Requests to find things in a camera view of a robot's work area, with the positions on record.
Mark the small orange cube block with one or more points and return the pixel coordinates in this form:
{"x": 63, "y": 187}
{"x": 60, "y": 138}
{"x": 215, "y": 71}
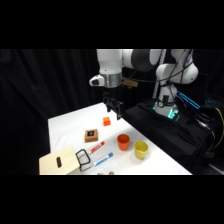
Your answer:
{"x": 106, "y": 121}

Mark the blue marker pen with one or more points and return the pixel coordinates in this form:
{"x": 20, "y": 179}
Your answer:
{"x": 103, "y": 159}

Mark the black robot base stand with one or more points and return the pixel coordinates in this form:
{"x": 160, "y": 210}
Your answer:
{"x": 170, "y": 136}

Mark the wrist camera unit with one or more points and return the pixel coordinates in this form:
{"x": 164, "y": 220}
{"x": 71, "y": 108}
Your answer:
{"x": 129, "y": 82}

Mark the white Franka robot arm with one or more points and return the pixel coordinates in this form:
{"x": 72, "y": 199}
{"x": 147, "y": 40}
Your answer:
{"x": 173, "y": 71}

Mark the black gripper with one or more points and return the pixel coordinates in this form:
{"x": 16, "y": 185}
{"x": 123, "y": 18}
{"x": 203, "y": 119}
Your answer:
{"x": 111, "y": 99}

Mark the red marker pen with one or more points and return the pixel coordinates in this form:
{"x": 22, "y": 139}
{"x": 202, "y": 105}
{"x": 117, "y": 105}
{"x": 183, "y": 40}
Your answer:
{"x": 97, "y": 147}

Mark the light wooden box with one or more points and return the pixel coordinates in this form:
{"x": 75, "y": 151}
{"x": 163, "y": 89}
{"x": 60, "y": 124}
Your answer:
{"x": 59, "y": 162}

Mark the yellow plastic cup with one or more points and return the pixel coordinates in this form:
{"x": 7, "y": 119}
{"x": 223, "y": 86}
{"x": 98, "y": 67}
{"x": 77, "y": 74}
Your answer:
{"x": 140, "y": 149}

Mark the black curtain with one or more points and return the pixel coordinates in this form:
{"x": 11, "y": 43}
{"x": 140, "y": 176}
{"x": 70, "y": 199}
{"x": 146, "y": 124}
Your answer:
{"x": 43, "y": 83}

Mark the orange plastic cup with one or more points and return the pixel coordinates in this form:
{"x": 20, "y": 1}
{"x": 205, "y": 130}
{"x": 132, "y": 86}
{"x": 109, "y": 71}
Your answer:
{"x": 123, "y": 142}

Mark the brown wooden square block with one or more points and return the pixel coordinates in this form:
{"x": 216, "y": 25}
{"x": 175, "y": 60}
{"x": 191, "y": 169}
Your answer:
{"x": 91, "y": 135}

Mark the small tan object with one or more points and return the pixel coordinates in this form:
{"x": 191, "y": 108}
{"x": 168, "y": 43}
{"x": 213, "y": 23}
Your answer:
{"x": 106, "y": 173}

